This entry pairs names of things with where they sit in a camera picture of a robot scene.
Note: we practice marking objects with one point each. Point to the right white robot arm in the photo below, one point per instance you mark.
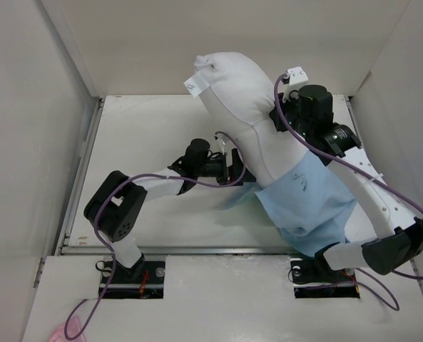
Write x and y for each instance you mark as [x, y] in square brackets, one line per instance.
[385, 229]

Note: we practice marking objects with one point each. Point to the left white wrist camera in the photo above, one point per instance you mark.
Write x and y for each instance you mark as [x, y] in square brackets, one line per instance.
[222, 142]

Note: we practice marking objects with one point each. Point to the pink cloth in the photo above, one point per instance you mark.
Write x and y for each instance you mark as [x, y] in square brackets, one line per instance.
[72, 329]

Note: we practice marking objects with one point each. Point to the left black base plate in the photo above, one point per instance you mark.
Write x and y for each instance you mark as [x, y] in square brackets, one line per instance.
[146, 283]

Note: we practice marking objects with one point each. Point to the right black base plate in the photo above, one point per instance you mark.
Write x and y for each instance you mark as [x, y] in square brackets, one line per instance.
[310, 282]

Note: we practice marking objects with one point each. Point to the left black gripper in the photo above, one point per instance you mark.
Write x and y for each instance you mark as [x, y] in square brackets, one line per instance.
[236, 167]

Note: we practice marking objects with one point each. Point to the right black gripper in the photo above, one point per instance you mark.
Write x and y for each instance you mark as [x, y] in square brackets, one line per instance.
[293, 98]

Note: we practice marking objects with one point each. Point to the white pillow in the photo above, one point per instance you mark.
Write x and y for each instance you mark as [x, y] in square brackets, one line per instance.
[239, 98]

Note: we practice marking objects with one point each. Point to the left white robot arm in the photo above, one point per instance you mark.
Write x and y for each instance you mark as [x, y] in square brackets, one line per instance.
[114, 208]

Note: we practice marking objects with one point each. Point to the blue pillowcase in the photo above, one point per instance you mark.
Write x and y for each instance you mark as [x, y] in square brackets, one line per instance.
[309, 205]

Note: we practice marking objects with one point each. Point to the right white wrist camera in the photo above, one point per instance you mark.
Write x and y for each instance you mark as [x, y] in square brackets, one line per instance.
[295, 79]

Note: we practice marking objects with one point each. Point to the aluminium front rail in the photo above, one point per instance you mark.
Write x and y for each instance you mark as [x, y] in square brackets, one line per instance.
[69, 251]

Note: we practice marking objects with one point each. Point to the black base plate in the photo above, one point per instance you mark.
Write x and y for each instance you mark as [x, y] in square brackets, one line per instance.
[146, 283]
[310, 282]

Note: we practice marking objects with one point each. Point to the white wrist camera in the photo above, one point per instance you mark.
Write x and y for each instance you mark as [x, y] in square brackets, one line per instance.
[295, 79]
[222, 142]

